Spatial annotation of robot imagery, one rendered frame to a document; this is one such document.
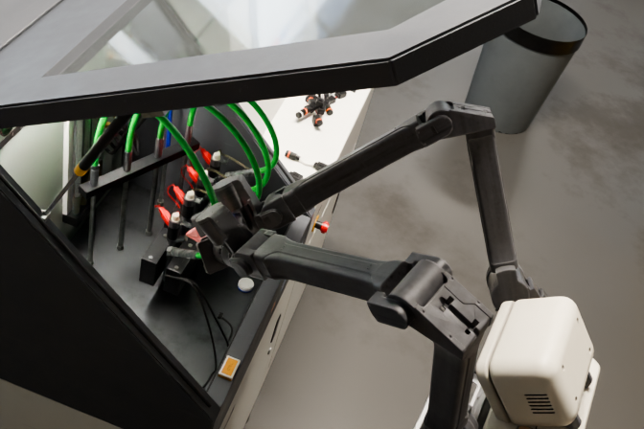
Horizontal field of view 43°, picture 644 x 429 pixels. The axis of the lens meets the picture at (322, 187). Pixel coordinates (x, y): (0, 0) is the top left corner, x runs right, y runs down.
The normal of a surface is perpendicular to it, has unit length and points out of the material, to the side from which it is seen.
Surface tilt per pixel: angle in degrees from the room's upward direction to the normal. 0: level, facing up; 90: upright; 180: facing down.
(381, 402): 0
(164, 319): 0
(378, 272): 40
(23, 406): 90
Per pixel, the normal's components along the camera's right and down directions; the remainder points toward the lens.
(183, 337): 0.22, -0.72
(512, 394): -0.43, 0.53
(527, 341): -0.43, -0.83
